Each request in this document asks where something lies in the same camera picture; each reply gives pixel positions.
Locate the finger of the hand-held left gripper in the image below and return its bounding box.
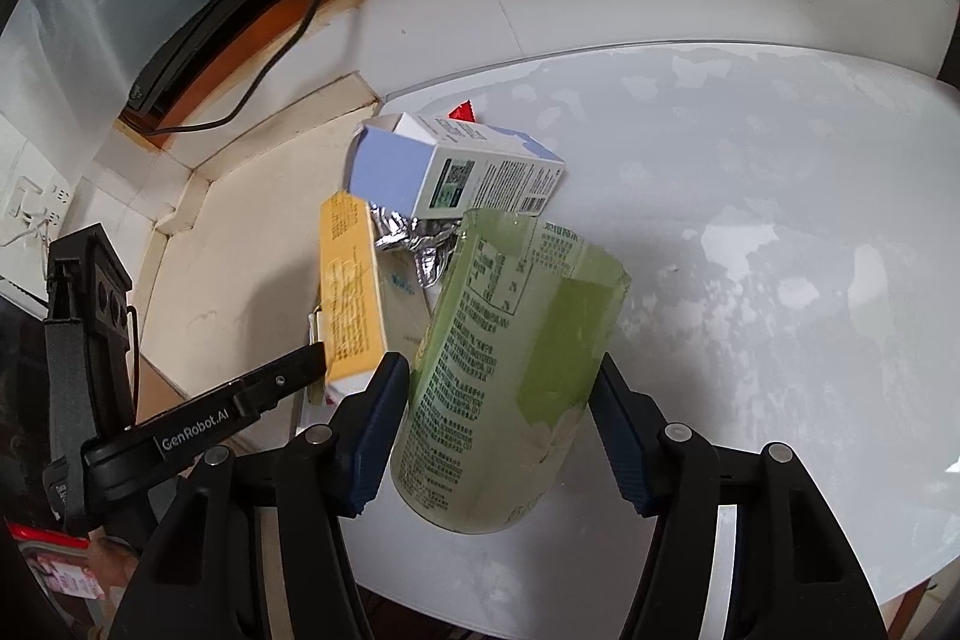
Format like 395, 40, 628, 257
191, 342, 329, 420

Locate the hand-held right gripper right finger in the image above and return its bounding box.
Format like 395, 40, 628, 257
596, 353, 890, 640

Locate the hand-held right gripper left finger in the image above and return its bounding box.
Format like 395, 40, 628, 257
105, 351, 412, 640

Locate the yellow paper box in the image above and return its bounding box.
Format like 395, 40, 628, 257
319, 192, 391, 386

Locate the green printed plastic cup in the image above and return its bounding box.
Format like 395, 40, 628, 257
388, 206, 631, 534

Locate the person's left hand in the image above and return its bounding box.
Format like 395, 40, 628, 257
86, 535, 143, 615

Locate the red rimmed plastic box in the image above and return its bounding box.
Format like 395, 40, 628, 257
7, 520, 106, 626

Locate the silver foil wrapper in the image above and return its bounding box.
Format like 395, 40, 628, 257
367, 201, 470, 289

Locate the white and blue carton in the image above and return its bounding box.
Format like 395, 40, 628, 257
349, 111, 567, 221

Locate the black monitor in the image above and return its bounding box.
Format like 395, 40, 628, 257
120, 0, 466, 135

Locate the white wall socket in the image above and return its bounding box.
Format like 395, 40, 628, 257
0, 175, 76, 251

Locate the black power cable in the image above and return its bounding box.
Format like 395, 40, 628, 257
146, 0, 372, 137

